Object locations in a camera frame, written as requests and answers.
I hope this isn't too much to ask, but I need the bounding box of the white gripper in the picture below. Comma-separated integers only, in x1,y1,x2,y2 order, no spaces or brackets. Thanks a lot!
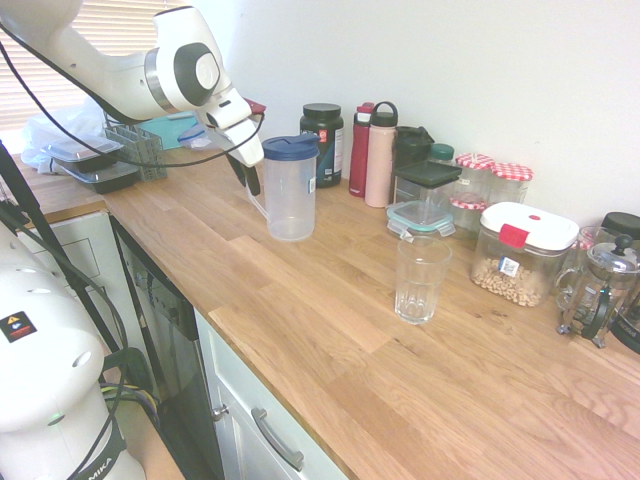
213,115,266,198

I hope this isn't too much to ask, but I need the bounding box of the clear pitcher with blue lid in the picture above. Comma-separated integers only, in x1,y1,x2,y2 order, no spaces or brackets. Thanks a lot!
247,133,321,244

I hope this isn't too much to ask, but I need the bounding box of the red water bottle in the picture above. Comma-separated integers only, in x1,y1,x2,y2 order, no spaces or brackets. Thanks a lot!
349,102,377,199

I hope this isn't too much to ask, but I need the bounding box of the clear zip bag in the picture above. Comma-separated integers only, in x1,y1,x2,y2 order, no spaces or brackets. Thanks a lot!
178,124,224,151

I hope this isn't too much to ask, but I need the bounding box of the black protein powder tub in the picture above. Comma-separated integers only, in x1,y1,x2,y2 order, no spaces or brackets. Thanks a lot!
298,103,346,190

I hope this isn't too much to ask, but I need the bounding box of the teal bread box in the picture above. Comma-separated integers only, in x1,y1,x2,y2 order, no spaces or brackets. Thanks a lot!
134,113,210,151

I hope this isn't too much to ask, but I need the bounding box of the grey cutlery basket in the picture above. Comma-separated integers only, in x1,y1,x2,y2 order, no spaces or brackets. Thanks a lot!
103,121,169,182

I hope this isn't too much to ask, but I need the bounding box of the pink bottle with black cap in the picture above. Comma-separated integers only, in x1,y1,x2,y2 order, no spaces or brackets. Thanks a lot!
364,101,400,209

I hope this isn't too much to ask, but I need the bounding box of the black meal container clear lid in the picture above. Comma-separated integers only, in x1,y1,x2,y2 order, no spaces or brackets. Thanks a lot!
40,138,124,174
52,159,140,195

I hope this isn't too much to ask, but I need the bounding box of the glass container with teal lid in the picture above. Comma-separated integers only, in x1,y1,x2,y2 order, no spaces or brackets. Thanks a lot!
385,199,457,239

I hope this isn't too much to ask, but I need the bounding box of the dark green shaker bottle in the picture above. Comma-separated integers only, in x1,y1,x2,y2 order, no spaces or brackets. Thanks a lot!
394,125,435,171

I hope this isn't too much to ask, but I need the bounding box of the square canister with dark lid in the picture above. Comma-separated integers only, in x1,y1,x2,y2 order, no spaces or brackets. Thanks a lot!
392,160,464,221

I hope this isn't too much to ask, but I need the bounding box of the white kitchen cabinet front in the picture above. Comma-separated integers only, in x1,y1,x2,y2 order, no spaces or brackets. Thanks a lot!
192,307,351,480

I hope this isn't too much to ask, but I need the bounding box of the black dishwasher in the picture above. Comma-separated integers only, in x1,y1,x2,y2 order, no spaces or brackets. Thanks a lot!
109,214,226,480

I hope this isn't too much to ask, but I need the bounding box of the jar with green lid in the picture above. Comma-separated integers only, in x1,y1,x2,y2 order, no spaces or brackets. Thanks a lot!
428,143,457,169

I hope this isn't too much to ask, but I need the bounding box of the window blind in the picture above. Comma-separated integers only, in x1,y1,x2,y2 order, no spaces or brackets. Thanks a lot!
0,0,169,134

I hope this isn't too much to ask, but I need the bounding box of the white plastic bag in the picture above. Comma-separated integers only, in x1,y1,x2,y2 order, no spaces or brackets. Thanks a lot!
19,94,136,174

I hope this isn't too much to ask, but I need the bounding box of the clear drinking glass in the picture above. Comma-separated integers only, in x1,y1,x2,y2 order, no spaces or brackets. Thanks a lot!
394,235,454,326

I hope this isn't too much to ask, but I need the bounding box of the small jar red gingham lid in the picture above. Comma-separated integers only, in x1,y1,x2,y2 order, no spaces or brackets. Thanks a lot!
448,194,489,237

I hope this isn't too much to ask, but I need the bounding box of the tall jar red gingham lid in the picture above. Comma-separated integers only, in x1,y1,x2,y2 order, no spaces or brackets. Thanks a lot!
492,162,535,207
454,152,496,204

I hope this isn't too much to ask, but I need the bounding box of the cereal container with white lid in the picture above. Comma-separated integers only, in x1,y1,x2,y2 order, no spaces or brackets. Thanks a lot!
469,202,581,309

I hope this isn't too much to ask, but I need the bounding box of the clear glass mug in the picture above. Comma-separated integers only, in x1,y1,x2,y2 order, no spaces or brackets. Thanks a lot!
553,225,619,311

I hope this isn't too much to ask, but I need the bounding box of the black coffee appliance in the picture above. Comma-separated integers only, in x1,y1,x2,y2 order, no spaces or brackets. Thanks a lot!
599,211,640,356

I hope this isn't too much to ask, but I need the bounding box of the glass French press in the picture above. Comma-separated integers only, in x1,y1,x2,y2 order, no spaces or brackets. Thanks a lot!
557,233,640,349

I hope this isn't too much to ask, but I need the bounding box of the coloured wire bundle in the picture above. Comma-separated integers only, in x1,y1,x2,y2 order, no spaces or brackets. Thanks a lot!
99,382,162,429

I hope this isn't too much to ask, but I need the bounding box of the metal drawer handle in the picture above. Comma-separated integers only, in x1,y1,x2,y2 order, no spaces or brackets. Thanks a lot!
250,407,305,472

